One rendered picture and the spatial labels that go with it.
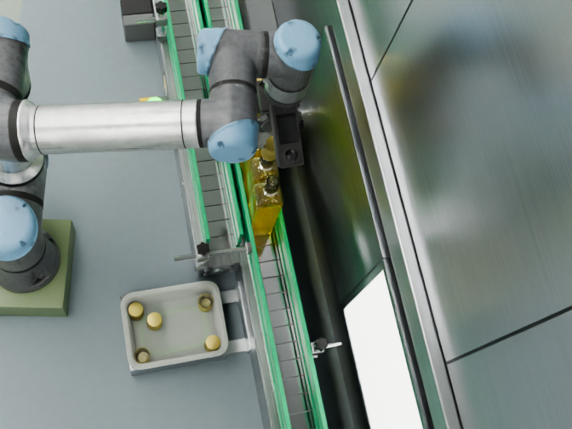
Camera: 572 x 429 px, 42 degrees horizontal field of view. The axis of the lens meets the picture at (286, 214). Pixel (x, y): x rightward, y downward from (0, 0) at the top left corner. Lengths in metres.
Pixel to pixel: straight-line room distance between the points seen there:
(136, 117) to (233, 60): 0.17
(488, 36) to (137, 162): 1.17
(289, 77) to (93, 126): 0.32
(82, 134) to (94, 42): 0.96
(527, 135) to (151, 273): 1.15
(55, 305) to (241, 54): 0.80
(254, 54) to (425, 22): 0.27
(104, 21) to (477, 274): 1.38
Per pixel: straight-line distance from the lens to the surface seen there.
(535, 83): 0.87
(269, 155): 1.50
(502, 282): 1.00
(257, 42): 1.21
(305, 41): 1.20
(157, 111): 1.15
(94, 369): 1.80
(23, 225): 1.57
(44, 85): 2.06
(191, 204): 1.76
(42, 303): 1.75
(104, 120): 1.16
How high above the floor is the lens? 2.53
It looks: 68 degrees down
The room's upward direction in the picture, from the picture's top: 24 degrees clockwise
